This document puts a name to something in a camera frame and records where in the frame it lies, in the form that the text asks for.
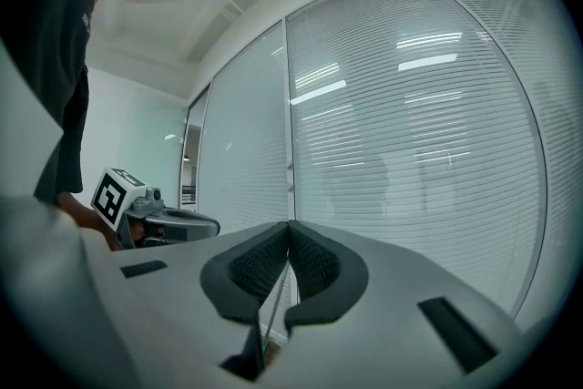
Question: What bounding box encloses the person's left hand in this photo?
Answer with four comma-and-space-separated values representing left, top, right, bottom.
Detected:
128, 217, 148, 243

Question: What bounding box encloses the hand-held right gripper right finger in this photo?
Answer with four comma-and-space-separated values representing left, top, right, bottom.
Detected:
268, 219, 525, 389

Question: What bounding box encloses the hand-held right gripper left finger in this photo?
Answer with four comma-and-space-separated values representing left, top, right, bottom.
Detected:
111, 220, 291, 382

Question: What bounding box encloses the person's black shirt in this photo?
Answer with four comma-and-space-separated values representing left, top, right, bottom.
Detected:
0, 0, 99, 207

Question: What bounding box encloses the person's left forearm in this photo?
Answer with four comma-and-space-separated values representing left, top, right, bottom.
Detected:
56, 190, 125, 252

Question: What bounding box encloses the gray gripper-mounted camera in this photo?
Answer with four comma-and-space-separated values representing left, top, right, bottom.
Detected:
131, 185, 166, 216

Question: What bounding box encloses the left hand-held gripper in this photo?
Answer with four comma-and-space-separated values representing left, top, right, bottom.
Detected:
90, 167, 221, 250

